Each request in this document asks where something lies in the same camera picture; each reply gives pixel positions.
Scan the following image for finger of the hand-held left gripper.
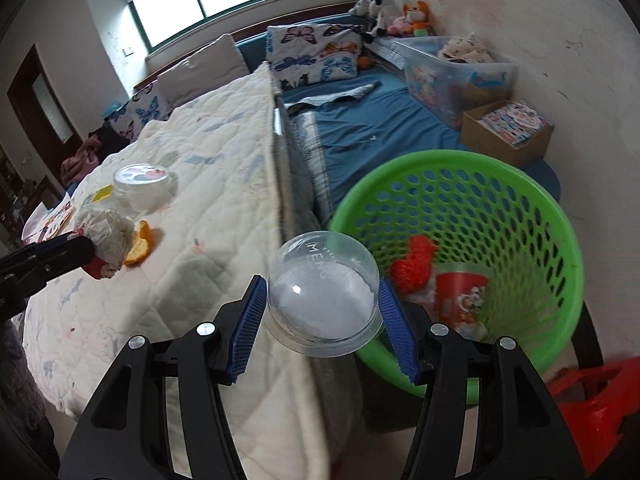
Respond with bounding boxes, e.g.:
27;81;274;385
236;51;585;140
0;232;73;273
0;236;97;295

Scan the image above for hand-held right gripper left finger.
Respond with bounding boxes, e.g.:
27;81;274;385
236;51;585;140
59;275;268;480

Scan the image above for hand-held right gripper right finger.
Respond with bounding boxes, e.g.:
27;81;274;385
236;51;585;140
377;277;586;480

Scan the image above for red wrapper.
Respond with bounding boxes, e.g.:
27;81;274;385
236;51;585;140
80;254;124;281

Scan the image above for white tissue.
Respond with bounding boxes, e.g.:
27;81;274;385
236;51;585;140
75;207;136;268

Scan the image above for red noodle cup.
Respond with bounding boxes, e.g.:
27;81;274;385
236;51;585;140
432;262;493;333

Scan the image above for clear plastic dome cup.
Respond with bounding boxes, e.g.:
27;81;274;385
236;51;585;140
262;230;386;358

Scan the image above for green plastic basket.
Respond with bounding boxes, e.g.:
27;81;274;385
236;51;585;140
327;150;586;403

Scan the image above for person's left forearm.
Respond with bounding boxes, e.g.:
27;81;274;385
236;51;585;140
0;320;49;461

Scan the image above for printed picture book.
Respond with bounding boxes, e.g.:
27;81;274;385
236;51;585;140
21;199;77;246

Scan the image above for dark wooden cabinet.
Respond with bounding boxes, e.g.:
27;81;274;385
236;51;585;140
0;145;56;222

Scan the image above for red foam fruit net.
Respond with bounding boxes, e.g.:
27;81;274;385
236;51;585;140
389;235;439;294

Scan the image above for clear container with yellow label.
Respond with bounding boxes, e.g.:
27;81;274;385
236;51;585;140
80;185;118;216

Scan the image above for orange peel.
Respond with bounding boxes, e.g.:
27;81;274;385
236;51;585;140
122;220;164;266

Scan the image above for pink cloth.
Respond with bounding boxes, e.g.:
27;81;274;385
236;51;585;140
61;135;101;183

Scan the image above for clear jar with printed lid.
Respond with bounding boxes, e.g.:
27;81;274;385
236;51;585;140
112;162;178;213

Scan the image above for dark cloth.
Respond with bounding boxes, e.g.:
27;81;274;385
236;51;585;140
89;125;126;157

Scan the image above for dark wooden door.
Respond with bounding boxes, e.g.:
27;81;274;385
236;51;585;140
7;44;84;149

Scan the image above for small butterfly print pillow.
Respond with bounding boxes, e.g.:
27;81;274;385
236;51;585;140
102;82;173;141

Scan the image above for white quilted mat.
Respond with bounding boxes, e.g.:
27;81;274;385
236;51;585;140
22;60;331;480

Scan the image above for grey checked cloth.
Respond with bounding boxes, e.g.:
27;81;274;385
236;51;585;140
287;110;337;226

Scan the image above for red plastic stool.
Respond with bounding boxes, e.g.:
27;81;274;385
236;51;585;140
547;357;640;471

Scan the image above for blue mattress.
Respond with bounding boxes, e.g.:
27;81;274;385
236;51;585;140
235;15;563;221

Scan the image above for cardboard box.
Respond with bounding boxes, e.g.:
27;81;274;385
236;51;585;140
460;100;555;166

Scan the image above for grey cushion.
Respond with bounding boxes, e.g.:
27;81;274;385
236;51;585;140
157;33;251;96

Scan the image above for printed cards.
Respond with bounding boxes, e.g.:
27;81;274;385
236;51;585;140
482;101;551;147

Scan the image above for small grey cloth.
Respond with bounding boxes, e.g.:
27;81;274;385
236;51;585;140
285;81;378;111

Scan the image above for clear storage bin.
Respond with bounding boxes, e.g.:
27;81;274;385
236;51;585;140
395;35;519;129

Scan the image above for large butterfly print pillow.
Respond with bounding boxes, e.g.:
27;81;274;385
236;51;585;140
265;24;366;93

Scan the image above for grey ribbed panel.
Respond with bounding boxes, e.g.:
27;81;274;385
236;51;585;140
367;37;406;69

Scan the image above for spotted cloth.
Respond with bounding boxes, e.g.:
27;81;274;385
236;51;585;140
437;32;496;66

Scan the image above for orange fox plush toy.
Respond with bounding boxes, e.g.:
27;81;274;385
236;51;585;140
402;1;434;37

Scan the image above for cow plush toy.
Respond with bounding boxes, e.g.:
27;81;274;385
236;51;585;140
370;0;397;37

